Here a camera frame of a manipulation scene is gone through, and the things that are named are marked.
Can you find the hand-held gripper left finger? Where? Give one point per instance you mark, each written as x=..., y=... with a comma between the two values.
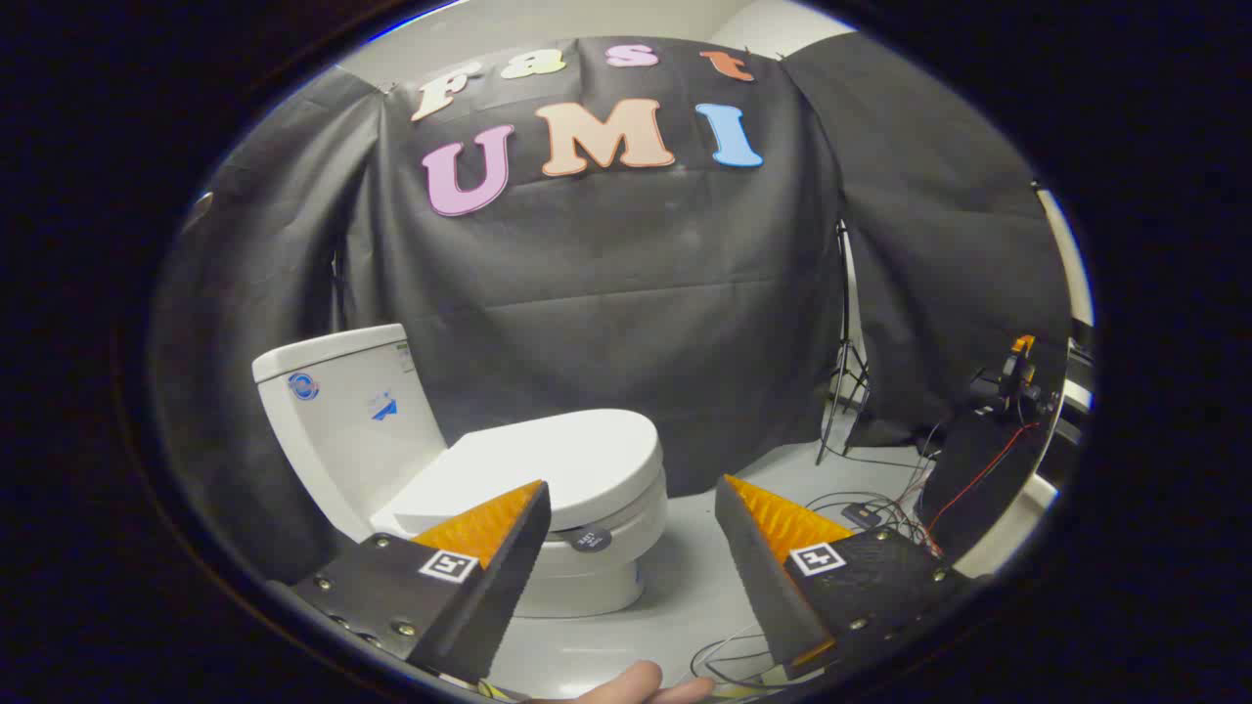
x=504, y=577

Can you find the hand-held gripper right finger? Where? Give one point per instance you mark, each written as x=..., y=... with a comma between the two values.
x=758, y=577

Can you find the white toilet lid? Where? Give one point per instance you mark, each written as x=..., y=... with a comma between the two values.
x=558, y=464

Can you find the white ceramic toilet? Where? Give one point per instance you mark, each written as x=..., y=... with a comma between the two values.
x=342, y=420

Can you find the black power adapter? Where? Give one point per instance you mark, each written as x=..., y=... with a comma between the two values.
x=863, y=513

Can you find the black cloth covered stand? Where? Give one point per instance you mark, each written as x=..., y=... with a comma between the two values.
x=978, y=479

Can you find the black tripod stand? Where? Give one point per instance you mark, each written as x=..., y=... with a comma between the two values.
x=846, y=352

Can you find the black backdrop cloth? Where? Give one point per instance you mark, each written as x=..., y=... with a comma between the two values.
x=626, y=293
x=939, y=244

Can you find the orange and black device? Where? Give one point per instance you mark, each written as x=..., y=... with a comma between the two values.
x=1019, y=376

